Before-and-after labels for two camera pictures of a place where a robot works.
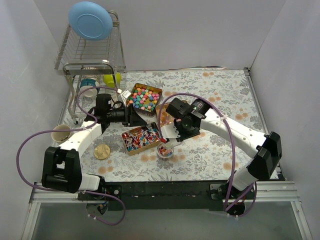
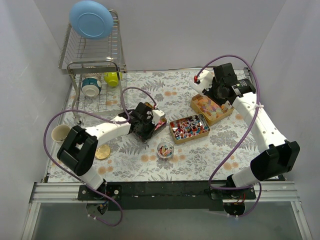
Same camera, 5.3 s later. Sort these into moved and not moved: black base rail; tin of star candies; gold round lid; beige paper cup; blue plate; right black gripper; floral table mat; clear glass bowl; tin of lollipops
Moved: tin of lollipops; tin of star candies; right black gripper
Not moved: floral table mat; black base rail; beige paper cup; clear glass bowl; gold round lid; blue plate
